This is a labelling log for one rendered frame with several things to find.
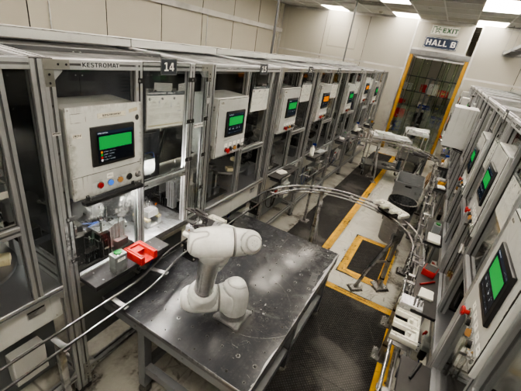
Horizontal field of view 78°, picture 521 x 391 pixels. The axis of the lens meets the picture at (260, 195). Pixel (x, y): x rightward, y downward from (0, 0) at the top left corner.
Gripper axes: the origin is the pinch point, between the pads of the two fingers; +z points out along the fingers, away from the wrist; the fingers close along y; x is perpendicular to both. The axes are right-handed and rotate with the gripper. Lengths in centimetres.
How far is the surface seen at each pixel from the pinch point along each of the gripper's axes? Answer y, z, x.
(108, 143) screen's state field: 52, 18, 43
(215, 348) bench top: -44, -56, 40
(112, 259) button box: -12, 10, 51
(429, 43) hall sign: 170, -37, -823
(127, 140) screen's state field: 52, 18, 32
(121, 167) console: 36, 20, 35
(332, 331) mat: -111, -101, -82
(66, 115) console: 68, 20, 62
